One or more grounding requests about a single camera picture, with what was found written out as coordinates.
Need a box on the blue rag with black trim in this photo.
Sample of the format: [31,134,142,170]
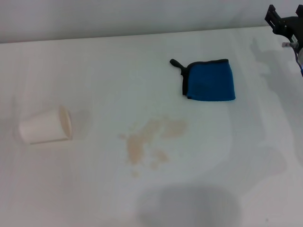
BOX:
[169,58,237,102]

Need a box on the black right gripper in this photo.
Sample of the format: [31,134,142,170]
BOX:
[264,4,303,46]

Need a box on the brown water stain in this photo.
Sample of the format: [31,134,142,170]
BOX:
[119,116,189,177]

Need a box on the right arm cable with connector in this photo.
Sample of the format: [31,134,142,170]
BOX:
[281,40,303,71]

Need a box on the white paper cup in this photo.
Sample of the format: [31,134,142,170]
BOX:
[18,105,73,145]

